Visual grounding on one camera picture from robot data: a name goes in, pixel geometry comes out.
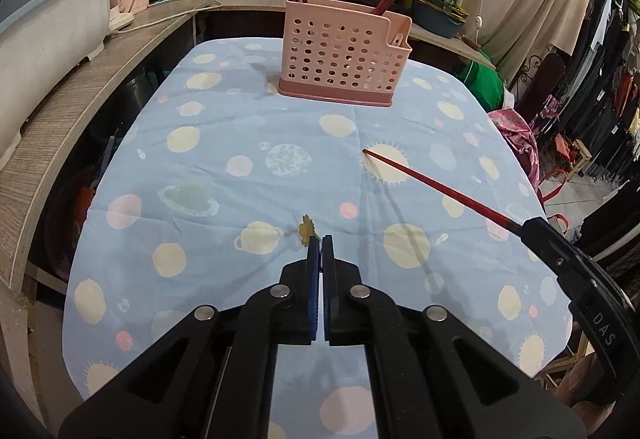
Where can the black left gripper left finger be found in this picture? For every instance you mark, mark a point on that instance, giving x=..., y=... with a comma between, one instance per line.
x=211, y=375

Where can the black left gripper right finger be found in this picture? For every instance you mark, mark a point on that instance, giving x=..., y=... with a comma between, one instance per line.
x=430, y=375

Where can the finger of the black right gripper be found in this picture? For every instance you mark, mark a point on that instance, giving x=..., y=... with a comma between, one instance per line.
x=554, y=250

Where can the gold flower spoon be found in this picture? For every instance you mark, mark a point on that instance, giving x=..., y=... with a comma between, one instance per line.
x=306, y=230

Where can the person's hand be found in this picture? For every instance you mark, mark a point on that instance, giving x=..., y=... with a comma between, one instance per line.
x=592, y=415

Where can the pink floral bag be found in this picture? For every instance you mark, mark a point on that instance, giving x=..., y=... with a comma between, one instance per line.
x=518, y=135

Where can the blue polka dot tablecloth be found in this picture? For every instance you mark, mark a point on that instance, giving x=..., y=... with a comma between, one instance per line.
x=204, y=200

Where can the green bag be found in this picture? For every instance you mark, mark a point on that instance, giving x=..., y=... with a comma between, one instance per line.
x=483, y=82

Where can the wooden counter shelf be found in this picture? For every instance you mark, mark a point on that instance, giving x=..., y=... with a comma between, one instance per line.
x=54, y=128

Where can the blue basin with vegetables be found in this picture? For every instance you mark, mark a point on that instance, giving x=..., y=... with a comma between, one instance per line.
x=440, y=17

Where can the pink perforated utensil holder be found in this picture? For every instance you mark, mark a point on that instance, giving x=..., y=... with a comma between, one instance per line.
x=342, y=52

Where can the white blue dish rack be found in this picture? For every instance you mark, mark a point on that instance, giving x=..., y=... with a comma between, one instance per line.
x=42, y=41

